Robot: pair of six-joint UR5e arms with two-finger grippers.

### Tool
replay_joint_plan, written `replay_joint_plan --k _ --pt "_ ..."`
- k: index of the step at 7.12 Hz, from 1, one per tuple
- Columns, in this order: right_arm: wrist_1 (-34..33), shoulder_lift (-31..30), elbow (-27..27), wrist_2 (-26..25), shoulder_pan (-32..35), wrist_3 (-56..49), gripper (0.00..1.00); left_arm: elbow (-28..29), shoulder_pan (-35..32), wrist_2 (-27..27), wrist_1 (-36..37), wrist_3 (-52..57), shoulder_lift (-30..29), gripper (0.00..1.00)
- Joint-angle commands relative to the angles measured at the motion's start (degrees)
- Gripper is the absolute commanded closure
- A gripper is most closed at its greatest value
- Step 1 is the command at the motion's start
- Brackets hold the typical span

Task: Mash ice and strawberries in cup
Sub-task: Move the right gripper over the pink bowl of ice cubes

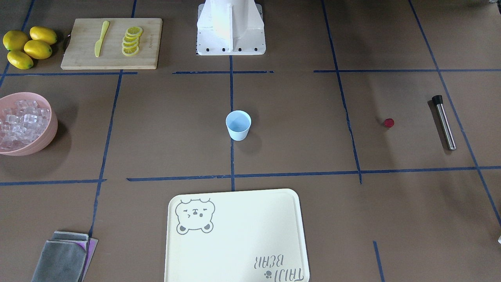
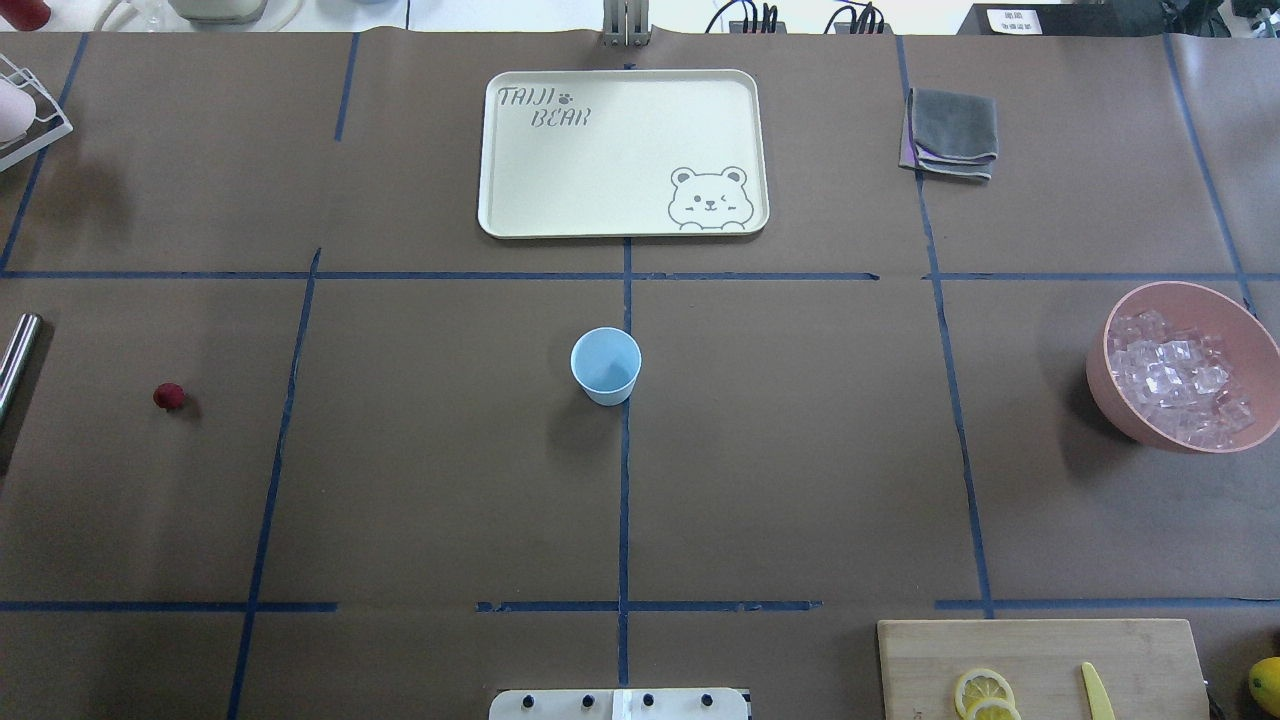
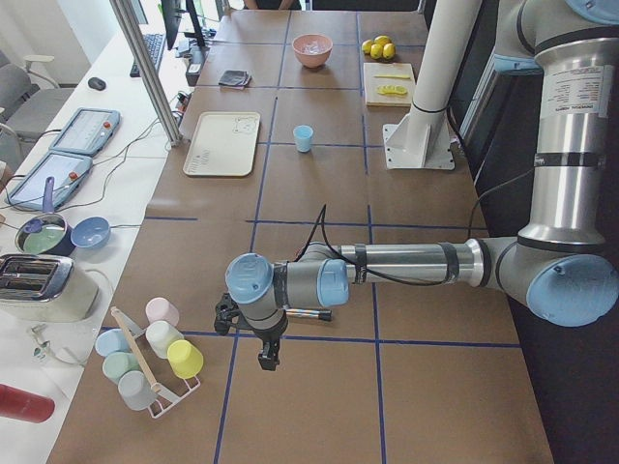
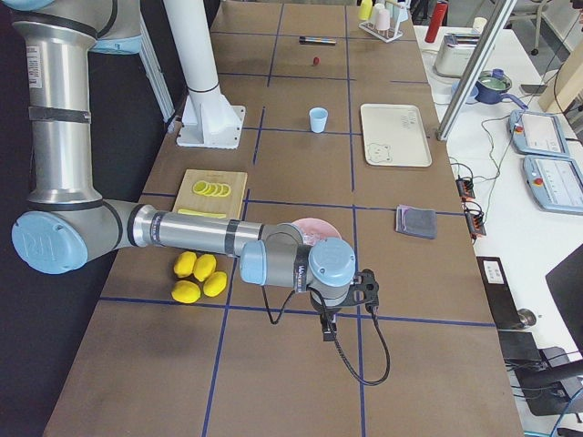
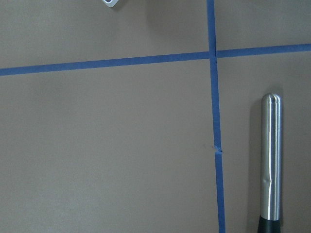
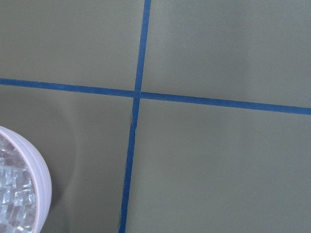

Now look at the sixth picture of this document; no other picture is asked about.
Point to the pink bowl of ice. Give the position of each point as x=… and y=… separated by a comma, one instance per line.
x=25, y=185

